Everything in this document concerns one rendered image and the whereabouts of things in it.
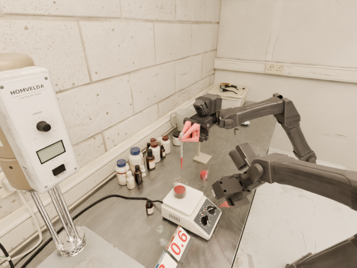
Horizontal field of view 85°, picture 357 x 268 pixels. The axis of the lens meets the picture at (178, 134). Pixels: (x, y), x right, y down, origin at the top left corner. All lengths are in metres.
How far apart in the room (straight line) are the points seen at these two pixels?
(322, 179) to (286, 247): 0.43
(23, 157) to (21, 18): 0.49
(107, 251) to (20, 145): 0.51
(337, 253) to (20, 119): 0.59
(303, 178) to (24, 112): 0.51
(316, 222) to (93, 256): 0.81
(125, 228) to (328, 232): 0.74
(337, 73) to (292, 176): 1.52
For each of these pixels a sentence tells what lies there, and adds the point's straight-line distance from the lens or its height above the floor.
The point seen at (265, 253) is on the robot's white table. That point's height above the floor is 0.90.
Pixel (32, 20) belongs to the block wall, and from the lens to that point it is 0.79.
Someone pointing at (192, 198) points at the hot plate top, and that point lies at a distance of 0.77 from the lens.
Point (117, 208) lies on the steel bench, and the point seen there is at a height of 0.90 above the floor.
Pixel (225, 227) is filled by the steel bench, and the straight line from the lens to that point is 0.82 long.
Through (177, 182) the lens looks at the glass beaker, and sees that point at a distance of 0.77.
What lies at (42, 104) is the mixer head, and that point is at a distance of 0.37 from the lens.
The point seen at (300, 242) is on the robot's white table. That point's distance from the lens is 0.88.
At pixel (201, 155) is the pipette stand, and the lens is 1.13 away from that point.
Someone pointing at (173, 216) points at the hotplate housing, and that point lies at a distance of 0.77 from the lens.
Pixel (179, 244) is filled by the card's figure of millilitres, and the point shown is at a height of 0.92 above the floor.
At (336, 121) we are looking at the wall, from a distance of 2.13.
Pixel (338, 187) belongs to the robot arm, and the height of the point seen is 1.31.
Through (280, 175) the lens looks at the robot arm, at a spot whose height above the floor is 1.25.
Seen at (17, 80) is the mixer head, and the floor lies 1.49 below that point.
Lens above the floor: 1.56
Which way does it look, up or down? 29 degrees down
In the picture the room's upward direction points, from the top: straight up
